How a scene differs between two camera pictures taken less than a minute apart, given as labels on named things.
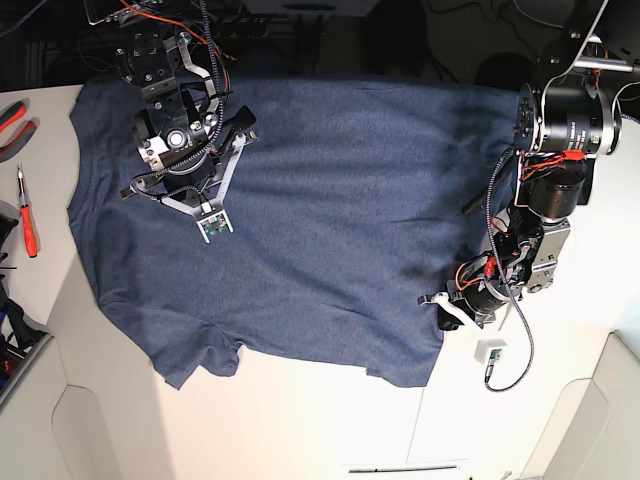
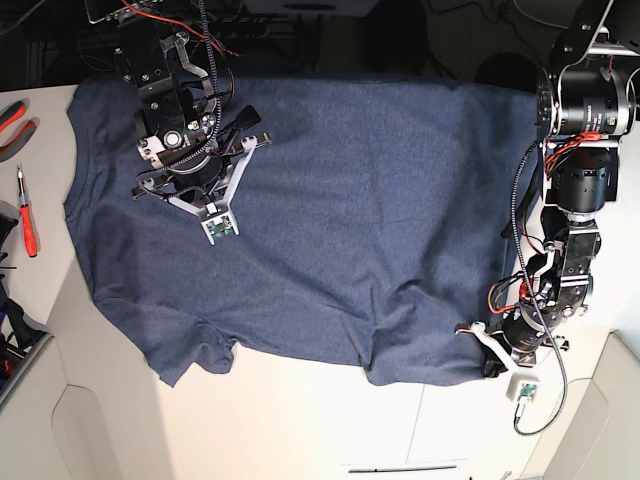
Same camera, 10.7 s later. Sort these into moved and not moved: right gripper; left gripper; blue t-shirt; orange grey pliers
Moved: right gripper
Not moved: orange grey pliers; blue t-shirt; left gripper
